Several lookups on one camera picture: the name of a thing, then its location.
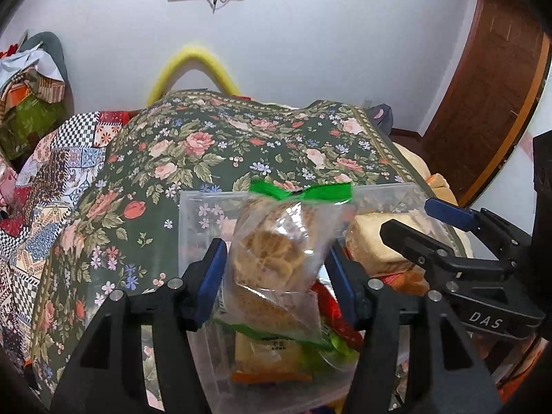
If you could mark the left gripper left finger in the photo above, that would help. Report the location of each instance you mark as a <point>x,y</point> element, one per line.
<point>105,373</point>

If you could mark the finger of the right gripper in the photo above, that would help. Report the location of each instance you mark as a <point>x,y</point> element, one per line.
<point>506,241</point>
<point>438,260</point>

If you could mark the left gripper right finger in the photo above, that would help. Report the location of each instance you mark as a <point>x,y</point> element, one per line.
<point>445,374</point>

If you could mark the clear plastic storage bin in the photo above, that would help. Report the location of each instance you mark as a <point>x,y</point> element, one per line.
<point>220,351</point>

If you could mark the clear bag brown crisps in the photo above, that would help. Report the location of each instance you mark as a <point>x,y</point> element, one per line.
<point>280,242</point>

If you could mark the red snack bag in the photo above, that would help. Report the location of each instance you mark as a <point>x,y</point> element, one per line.
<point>333,317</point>

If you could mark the floral green bedspread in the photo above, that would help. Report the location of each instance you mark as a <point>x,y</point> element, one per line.
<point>121,230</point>

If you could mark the grey backpack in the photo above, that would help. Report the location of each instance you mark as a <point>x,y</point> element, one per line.
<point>382,117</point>

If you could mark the wooden door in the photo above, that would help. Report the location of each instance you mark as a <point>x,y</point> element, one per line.
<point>490,98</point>

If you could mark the patchwork quilt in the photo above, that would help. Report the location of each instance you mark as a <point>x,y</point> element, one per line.
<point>47,189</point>

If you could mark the pile of clothes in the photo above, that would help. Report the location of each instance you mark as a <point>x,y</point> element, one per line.
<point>32,96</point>

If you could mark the yellow foam tube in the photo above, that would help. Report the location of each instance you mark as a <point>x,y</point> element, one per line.
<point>192,67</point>

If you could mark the green armchair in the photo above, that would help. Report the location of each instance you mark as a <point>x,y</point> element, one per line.
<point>49,42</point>

